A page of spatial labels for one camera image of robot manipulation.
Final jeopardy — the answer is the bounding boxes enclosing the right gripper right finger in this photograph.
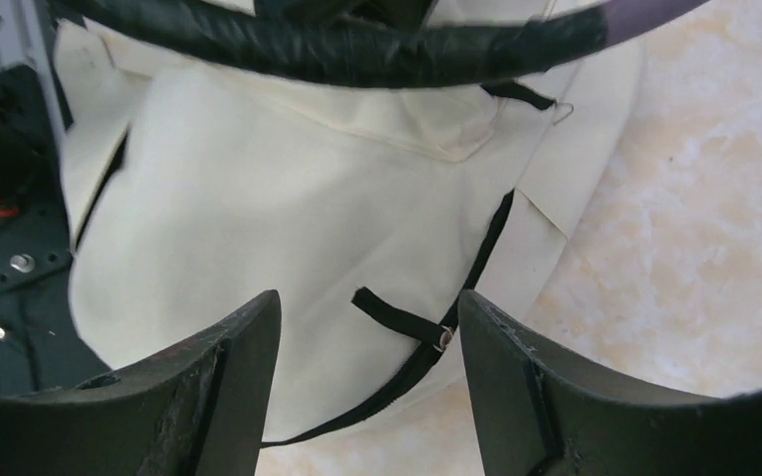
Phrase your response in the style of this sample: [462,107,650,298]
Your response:
[459,291,762,475]

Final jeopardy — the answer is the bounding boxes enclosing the cream canvas backpack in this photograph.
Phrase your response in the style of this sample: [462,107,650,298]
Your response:
[61,1,643,446]

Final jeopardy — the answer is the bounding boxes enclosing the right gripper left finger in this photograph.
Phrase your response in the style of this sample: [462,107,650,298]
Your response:
[0,291,281,475]

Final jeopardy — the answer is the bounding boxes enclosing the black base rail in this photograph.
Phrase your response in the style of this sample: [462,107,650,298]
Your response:
[0,65,107,396]

